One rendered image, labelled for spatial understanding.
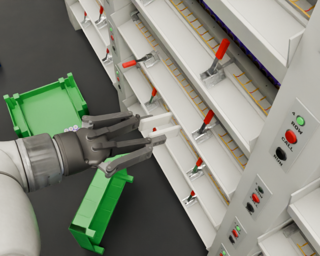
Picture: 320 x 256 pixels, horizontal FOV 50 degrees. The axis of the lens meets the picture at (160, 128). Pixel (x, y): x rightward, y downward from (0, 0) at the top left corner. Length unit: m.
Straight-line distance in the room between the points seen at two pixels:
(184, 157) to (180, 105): 0.20
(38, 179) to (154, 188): 0.80
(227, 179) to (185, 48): 0.29
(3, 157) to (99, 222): 0.78
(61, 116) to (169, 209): 0.58
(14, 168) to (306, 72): 0.42
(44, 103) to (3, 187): 1.04
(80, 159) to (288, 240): 0.41
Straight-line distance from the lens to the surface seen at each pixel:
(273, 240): 0.73
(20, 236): 0.42
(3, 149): 0.58
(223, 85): 0.64
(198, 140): 0.79
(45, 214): 1.36
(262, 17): 0.48
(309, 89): 0.41
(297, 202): 0.55
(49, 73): 1.75
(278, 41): 0.45
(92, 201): 1.11
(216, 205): 0.94
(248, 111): 0.61
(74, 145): 0.59
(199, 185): 0.96
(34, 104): 1.50
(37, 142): 0.59
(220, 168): 0.77
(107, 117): 0.67
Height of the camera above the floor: 1.21
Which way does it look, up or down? 56 degrees down
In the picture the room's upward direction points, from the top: straight up
